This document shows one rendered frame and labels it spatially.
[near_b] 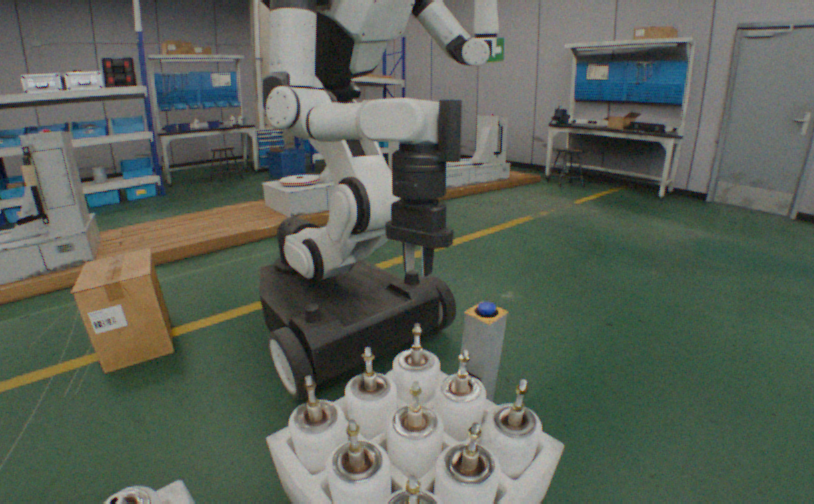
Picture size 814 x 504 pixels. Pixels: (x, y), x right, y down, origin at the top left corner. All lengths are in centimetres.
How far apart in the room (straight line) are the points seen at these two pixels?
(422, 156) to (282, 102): 28
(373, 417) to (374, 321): 39
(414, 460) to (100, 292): 104
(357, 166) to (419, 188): 35
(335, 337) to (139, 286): 67
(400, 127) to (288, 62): 28
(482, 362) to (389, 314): 34
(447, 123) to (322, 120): 23
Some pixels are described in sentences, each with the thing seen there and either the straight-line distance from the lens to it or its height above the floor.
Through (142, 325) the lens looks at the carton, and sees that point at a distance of 133.
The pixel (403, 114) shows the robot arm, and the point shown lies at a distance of 52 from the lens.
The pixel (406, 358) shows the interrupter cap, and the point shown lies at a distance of 73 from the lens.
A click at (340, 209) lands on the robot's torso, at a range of 84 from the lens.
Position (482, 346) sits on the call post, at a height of 25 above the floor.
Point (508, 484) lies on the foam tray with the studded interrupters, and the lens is 64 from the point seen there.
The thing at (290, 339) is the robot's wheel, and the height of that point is 20.
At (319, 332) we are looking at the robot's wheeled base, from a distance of 93.
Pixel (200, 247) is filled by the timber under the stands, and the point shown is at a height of 4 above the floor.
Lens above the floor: 71
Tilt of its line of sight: 21 degrees down
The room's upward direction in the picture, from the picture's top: straight up
